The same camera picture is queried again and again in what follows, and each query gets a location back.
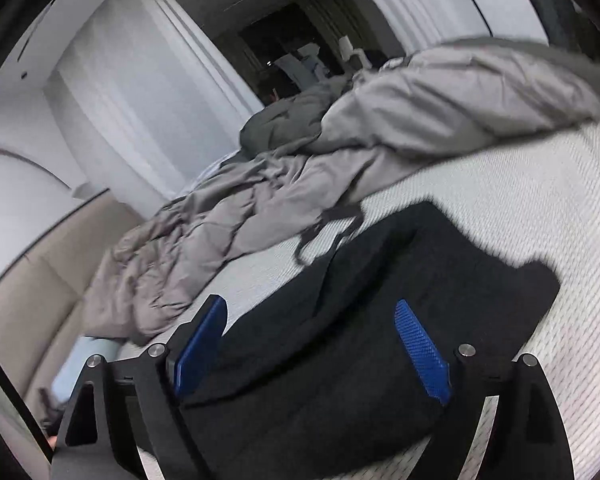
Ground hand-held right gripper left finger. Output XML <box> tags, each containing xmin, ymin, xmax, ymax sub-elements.
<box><xmin>50</xmin><ymin>295</ymin><xmax>228</xmax><ymax>480</ymax></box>

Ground beige upholstered headboard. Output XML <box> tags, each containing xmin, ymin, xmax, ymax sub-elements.
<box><xmin>0</xmin><ymin>187</ymin><xmax>146</xmax><ymax>411</ymax></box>

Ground white chair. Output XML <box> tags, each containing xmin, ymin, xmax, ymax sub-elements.
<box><xmin>337</xmin><ymin>35</ymin><xmax>368</xmax><ymax>68</ymax></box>

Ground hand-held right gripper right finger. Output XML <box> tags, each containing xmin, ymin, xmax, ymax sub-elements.
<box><xmin>394</xmin><ymin>299</ymin><xmax>576</xmax><ymax>480</ymax></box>

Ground white curtain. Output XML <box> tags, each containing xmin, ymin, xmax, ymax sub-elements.
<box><xmin>340</xmin><ymin>0</ymin><xmax>551</xmax><ymax>56</ymax></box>
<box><xmin>45</xmin><ymin>0</ymin><xmax>266</xmax><ymax>201</ymax></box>

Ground light blue pillow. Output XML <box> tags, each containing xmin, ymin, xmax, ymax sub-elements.
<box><xmin>50</xmin><ymin>335</ymin><xmax>126</xmax><ymax>411</ymax></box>

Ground black pants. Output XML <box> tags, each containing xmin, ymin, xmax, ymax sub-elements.
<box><xmin>177</xmin><ymin>201</ymin><xmax>561</xmax><ymax>480</ymax></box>

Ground small black rectangular object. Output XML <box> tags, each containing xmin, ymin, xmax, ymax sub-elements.
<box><xmin>294</xmin><ymin>204</ymin><xmax>366</xmax><ymax>267</ymax></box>

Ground grey duvet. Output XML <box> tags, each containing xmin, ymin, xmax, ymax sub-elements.
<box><xmin>80</xmin><ymin>37</ymin><xmax>600</xmax><ymax>346</ymax></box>

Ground bed with white ribbed sheet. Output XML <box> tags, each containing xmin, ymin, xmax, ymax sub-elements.
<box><xmin>115</xmin><ymin>110</ymin><xmax>600</xmax><ymax>480</ymax></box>

